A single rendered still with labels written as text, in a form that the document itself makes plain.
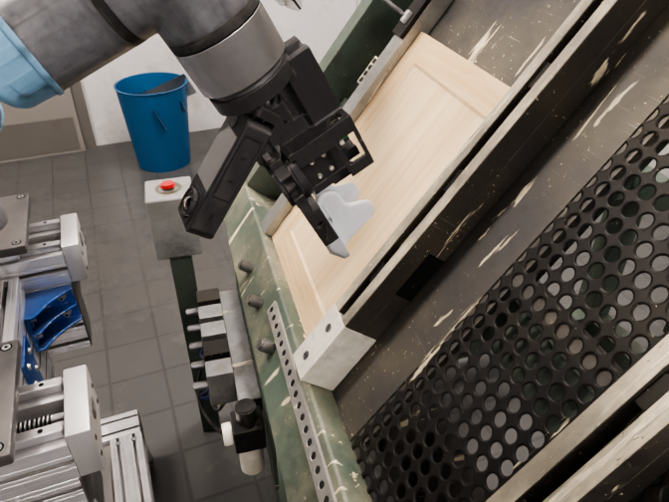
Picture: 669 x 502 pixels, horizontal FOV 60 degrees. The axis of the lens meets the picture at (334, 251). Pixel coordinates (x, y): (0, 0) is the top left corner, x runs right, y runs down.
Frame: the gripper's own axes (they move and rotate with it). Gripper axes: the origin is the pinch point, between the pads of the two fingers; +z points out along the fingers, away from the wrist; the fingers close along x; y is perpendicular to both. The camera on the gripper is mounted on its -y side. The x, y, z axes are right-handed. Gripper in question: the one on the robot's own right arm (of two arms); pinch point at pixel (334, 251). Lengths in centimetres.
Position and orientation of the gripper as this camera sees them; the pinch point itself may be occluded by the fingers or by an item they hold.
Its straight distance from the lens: 58.1
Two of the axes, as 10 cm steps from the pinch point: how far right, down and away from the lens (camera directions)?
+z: 4.3, 6.3, 6.4
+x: -3.7, -5.3, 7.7
